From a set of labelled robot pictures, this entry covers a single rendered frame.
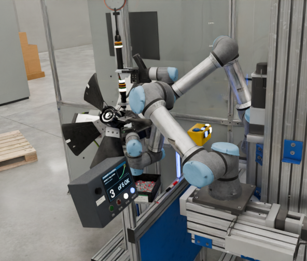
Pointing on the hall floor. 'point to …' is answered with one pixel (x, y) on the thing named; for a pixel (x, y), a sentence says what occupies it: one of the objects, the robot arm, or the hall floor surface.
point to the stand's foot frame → (113, 250)
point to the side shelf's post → (158, 174)
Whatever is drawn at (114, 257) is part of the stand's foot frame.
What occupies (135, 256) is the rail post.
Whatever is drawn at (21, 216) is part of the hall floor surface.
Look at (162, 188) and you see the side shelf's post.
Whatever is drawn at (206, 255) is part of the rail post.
